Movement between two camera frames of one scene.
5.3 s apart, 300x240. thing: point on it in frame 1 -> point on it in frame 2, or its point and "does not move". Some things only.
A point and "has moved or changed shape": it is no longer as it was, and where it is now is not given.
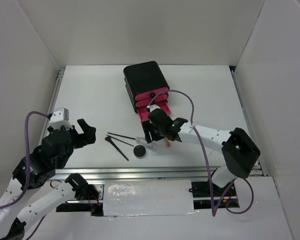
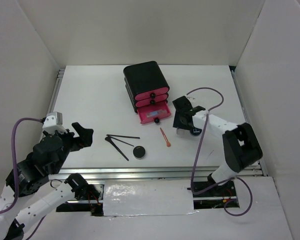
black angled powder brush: x=109 y=139 does not move
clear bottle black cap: x=141 y=140 has moved or changed shape
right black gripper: x=147 y=126 -> x=177 y=123
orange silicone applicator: x=167 y=142 does not move
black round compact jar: x=139 y=151 does not move
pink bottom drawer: x=143 y=113 does not move
